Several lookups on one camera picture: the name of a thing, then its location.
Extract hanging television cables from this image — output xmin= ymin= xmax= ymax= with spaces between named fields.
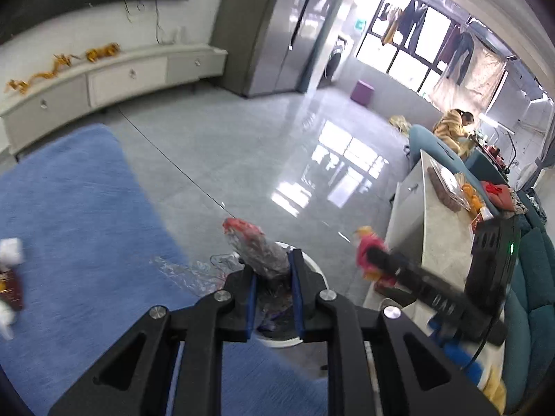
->
xmin=123 ymin=0 xmax=174 ymax=44

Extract golden dragon ornament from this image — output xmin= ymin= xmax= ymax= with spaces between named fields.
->
xmin=4 ymin=54 xmax=79 ymax=95

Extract purple stool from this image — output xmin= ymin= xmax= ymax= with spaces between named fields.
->
xmin=350 ymin=80 xmax=374 ymax=106

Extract brown snack packet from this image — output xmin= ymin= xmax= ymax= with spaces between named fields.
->
xmin=0 ymin=266 xmax=24 ymax=310

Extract small hanging garments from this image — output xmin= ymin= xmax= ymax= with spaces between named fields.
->
xmin=378 ymin=3 xmax=402 ymax=45

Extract clear wrapper with red end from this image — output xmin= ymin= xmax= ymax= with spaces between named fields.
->
xmin=222 ymin=218 xmax=291 ymax=280

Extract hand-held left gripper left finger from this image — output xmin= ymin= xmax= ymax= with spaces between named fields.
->
xmin=48 ymin=262 xmax=261 ymax=416

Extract crumpled white tissue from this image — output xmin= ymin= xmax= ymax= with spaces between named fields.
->
xmin=0 ymin=237 xmax=23 ymax=267
xmin=0 ymin=303 xmax=18 ymax=341

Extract washing machine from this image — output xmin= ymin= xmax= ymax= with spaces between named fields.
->
xmin=323 ymin=35 xmax=348 ymax=83

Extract brown fruit tray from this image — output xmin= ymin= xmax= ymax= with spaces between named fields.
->
xmin=427 ymin=158 xmax=473 ymax=214

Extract yellow patterned cloth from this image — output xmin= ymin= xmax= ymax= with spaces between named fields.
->
xmin=388 ymin=115 xmax=412 ymax=136

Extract red box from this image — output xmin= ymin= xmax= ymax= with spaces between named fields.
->
xmin=470 ymin=210 xmax=495 ymax=231

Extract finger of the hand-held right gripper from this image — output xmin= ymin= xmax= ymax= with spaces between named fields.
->
xmin=366 ymin=247 xmax=429 ymax=289

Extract maroon hanging garment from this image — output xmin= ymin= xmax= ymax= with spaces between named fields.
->
xmin=442 ymin=26 xmax=478 ymax=87

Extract clear plastic wrapper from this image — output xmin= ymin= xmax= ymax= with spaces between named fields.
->
xmin=150 ymin=253 xmax=239 ymax=295

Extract pile of oranges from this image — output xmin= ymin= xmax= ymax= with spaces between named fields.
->
xmin=460 ymin=182 xmax=484 ymax=213

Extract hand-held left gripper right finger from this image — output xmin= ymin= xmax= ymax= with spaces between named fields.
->
xmin=288 ymin=248 xmax=499 ymax=416

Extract person's right hand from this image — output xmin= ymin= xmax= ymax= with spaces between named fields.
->
xmin=428 ymin=317 xmax=485 ymax=385

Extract grey double-door refrigerator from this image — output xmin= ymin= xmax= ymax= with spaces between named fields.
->
xmin=212 ymin=0 xmax=358 ymax=98

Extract beige hanging sheet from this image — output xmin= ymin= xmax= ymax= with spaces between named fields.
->
xmin=429 ymin=45 xmax=508 ymax=115

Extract white coffee table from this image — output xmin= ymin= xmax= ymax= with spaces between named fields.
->
xmin=364 ymin=149 xmax=499 ymax=313

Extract red folded cloth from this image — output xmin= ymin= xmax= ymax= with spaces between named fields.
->
xmin=483 ymin=183 xmax=519 ymax=213

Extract large balcony window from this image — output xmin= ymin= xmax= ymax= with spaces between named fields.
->
xmin=356 ymin=0 xmax=456 ymax=96

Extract blue fluffy blanket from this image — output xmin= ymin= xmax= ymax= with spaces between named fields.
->
xmin=0 ymin=123 xmax=330 ymax=416

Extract white television cabinet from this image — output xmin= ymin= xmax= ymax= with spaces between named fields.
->
xmin=0 ymin=43 xmax=228 ymax=157

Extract dark hanging jacket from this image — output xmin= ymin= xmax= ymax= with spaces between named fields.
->
xmin=399 ymin=0 xmax=431 ymax=53

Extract white round bin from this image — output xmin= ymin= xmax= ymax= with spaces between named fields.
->
xmin=240 ymin=243 xmax=331 ymax=349

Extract golden tiger ornament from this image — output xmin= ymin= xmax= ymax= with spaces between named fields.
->
xmin=85 ymin=43 xmax=121 ymax=62

